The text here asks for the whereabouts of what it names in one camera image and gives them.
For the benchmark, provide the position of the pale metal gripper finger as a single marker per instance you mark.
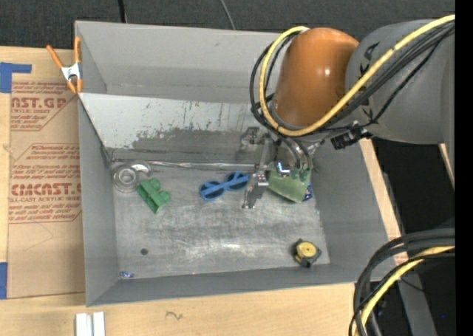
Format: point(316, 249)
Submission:
point(253, 194)
point(249, 144)

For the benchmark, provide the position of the green sponge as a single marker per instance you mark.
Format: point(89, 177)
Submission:
point(286, 187)

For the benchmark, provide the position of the blue sunglasses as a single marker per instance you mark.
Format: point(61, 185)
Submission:
point(218, 187)

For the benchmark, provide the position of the blue packet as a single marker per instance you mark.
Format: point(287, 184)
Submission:
point(309, 192)

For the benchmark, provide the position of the grey metal bin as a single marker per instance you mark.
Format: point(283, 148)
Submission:
point(207, 231)

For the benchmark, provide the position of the yellow and black tape measure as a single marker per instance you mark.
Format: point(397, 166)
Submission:
point(307, 252)

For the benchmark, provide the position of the green toy block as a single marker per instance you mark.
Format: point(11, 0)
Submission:
point(153, 196)

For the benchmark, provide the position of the clear glass jar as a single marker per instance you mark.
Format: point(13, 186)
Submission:
point(125, 177)

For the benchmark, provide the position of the small blue wrapper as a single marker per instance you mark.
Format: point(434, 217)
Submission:
point(126, 274)

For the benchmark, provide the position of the brown cardboard board red print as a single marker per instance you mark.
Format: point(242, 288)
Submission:
point(40, 238)

